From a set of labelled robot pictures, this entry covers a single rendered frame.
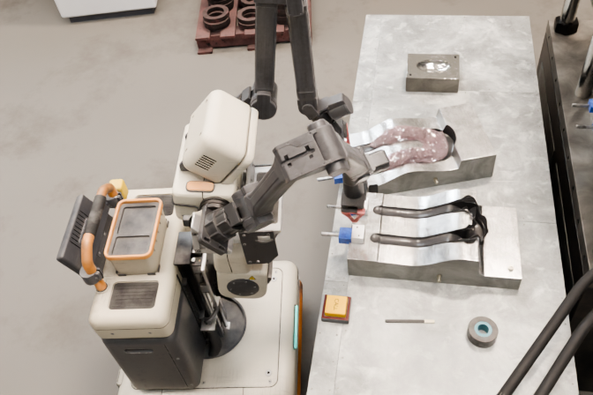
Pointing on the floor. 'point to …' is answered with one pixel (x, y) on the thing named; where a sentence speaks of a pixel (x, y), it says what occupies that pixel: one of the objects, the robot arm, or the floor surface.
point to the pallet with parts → (213, 1)
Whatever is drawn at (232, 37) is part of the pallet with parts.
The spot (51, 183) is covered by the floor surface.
